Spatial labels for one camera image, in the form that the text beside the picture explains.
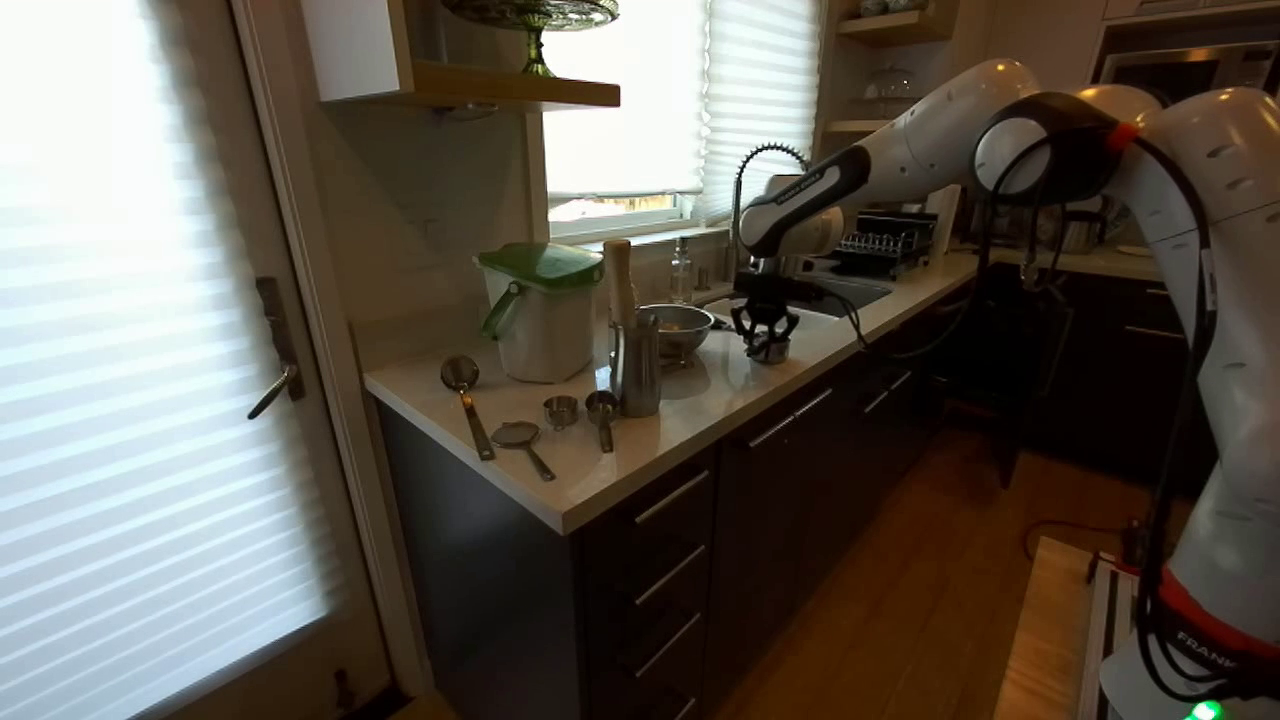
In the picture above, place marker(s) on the clear plastic water bottle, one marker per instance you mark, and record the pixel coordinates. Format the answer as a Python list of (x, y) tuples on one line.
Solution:
[(681, 272)]

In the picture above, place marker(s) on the large round measuring spoon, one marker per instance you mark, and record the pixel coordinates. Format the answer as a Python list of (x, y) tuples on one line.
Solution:
[(462, 376)]

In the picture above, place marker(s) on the glass door with white blind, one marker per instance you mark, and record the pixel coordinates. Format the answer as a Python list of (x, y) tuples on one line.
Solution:
[(145, 361)]

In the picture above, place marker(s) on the green glass cake stand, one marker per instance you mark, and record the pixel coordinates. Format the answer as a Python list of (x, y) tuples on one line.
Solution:
[(532, 18)]

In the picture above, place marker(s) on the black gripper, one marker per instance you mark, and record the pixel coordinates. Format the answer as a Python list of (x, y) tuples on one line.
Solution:
[(761, 286)]

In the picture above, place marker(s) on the window with white frame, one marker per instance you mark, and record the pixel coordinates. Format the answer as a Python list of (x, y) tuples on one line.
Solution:
[(627, 132)]

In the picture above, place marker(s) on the tall silver steel cup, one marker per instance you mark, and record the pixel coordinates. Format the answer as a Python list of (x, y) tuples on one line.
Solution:
[(643, 364)]

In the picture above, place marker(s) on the dark back wall cabinets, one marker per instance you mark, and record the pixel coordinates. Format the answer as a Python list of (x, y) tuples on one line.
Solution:
[(1121, 375)]

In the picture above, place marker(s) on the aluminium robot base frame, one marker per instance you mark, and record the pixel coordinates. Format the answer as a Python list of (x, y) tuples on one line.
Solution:
[(1121, 626)]

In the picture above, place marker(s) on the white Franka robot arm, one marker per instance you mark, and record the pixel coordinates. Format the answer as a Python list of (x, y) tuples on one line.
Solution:
[(932, 132)]

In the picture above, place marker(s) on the steel faucet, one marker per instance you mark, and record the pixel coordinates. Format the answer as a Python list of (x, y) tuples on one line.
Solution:
[(744, 166)]

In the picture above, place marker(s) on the open wooden shelves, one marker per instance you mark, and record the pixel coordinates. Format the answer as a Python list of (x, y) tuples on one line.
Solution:
[(881, 80)]

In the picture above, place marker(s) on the flat round measuring spoon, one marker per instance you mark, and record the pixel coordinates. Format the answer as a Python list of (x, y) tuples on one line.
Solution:
[(516, 433)]

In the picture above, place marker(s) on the small steel measuring cup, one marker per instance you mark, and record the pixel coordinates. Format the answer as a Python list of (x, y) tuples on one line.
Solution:
[(562, 409)]

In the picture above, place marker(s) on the steel mixing bowl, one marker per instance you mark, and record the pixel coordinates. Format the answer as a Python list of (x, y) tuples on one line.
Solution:
[(681, 330)]

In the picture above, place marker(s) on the white container with green lid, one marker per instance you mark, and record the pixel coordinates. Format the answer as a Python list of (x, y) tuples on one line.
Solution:
[(547, 323)]

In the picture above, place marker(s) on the black dish rack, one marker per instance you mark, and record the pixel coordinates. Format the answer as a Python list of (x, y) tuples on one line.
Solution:
[(893, 243)]

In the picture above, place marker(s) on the wooden platform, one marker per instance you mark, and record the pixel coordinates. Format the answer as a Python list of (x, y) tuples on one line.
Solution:
[(1044, 642)]

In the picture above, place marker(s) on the dark sink cabinet door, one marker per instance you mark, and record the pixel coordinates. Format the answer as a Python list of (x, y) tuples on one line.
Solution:
[(888, 421)]

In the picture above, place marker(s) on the dark drawer cabinet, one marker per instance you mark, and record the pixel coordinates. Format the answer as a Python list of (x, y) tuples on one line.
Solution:
[(643, 574)]

